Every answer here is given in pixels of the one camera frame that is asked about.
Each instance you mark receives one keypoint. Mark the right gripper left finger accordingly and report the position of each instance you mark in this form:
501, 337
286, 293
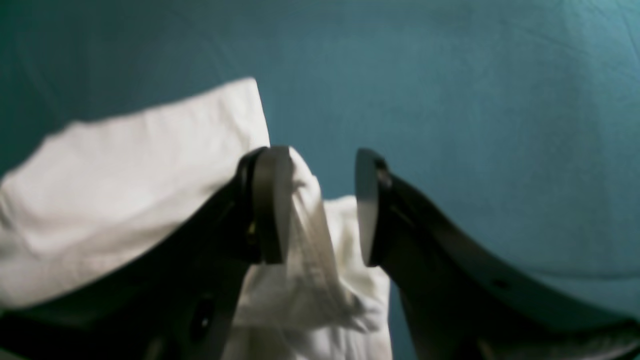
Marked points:
177, 301

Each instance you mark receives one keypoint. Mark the teal table cover cloth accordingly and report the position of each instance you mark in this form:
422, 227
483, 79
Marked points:
520, 118

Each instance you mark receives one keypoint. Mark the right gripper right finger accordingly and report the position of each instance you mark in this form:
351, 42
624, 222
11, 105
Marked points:
460, 301

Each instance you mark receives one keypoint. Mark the white T-shirt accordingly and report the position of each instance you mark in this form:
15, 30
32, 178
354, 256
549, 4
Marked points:
96, 195

